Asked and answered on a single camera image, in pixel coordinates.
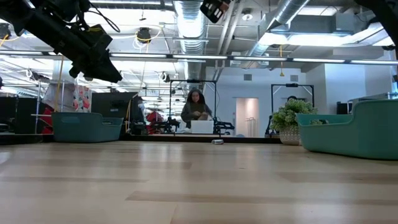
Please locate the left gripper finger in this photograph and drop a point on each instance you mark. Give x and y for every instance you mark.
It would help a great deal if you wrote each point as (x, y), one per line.
(102, 73)

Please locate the silver Energizer AA battery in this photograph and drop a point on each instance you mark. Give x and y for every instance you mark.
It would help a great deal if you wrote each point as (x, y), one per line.
(217, 142)

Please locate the black background robot arm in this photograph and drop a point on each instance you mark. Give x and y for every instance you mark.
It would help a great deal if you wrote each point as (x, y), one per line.
(224, 126)
(168, 124)

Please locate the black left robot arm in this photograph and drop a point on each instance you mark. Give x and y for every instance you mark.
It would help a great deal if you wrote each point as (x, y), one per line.
(31, 18)

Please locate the yellow tag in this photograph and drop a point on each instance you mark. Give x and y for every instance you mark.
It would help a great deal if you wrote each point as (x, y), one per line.
(94, 29)

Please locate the colourful poster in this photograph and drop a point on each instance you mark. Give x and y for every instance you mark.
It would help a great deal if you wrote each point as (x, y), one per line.
(82, 99)

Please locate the person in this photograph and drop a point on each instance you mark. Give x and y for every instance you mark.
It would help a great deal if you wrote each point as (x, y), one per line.
(196, 109)
(292, 98)
(59, 96)

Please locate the long ceiling light bar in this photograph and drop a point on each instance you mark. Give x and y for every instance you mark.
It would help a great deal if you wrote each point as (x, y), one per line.
(199, 57)

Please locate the black ceiling dome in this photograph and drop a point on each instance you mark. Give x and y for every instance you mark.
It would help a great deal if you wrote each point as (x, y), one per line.
(144, 35)

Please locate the dark teal plastic bin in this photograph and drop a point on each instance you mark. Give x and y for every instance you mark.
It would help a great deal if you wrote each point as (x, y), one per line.
(84, 129)

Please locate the red machine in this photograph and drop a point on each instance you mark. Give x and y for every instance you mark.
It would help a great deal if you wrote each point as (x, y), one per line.
(154, 117)

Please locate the red cart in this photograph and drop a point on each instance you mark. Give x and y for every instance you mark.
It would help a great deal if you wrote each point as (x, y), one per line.
(46, 121)

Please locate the black ceiling device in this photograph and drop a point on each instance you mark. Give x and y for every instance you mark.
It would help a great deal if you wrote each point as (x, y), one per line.
(3, 30)

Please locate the potted green plant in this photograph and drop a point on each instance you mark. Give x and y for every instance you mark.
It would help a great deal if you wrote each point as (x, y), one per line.
(289, 116)

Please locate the small black monitor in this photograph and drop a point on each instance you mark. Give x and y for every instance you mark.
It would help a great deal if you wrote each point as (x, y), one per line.
(344, 109)

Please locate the light teal plastic bin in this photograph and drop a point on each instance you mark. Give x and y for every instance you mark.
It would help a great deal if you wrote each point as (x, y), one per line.
(357, 137)

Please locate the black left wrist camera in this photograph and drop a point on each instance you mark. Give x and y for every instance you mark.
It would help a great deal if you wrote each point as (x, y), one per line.
(101, 39)

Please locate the silver spiral air duct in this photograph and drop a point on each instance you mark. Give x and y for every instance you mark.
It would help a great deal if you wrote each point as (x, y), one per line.
(289, 12)
(191, 31)

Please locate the black round ceiling camera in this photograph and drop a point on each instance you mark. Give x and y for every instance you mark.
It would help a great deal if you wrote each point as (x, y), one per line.
(165, 77)

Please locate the black metal rig frame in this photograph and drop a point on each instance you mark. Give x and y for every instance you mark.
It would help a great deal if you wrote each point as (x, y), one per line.
(292, 85)
(192, 81)

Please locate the grey wall vent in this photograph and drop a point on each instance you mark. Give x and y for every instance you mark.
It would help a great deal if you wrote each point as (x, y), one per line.
(293, 77)
(247, 77)

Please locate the black aluminium table frame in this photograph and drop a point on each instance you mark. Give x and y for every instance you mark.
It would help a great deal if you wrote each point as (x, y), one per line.
(248, 140)

